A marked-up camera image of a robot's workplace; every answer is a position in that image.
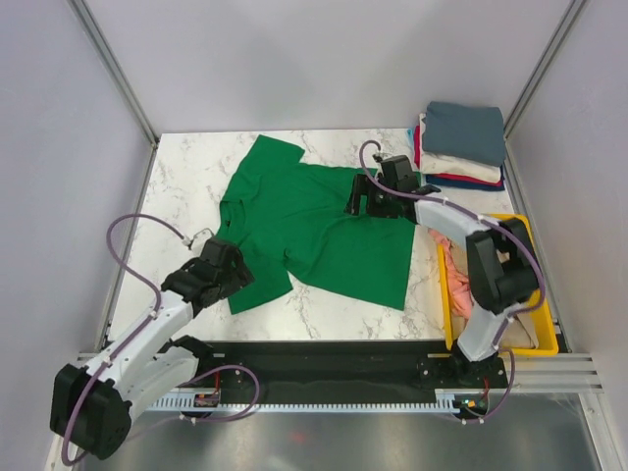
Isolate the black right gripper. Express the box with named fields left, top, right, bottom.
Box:
left=344, top=174, right=397, bottom=219

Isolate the green t shirt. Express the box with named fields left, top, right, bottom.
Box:
left=217, top=135, right=415, bottom=314

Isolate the pink t shirt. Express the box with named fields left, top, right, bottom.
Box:
left=429, top=230, right=474, bottom=321

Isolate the beige t shirt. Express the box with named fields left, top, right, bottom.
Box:
left=445, top=244, right=541, bottom=350

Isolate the yellow plastic bin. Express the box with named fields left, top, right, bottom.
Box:
left=426, top=209, right=558, bottom=356

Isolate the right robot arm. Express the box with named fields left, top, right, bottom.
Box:
left=344, top=153, right=545, bottom=387

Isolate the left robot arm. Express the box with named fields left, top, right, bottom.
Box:
left=50, top=237, right=254, bottom=466

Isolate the folded navy t shirt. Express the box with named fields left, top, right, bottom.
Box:
left=425, top=167, right=505, bottom=192

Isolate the folded cream t shirt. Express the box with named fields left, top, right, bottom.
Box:
left=415, top=113, right=499, bottom=183

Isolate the folded red t shirt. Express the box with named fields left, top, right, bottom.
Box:
left=412, top=126, right=503, bottom=187

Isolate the white slotted cable duct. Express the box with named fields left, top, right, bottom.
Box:
left=147, top=390, right=486, bottom=414

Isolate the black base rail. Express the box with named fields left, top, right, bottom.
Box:
left=198, top=340, right=507, bottom=404

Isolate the left aluminium frame post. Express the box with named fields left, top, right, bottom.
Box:
left=68, top=0, right=160, bottom=148

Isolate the aluminium frame post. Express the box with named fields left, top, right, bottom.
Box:
left=68, top=0, right=160, bottom=148
left=504, top=0, right=589, bottom=140

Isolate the aluminium extrusion rail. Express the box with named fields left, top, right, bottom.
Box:
left=512, top=353, right=602, bottom=393

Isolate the right aluminium frame post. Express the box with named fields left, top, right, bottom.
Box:
left=504, top=0, right=589, bottom=140

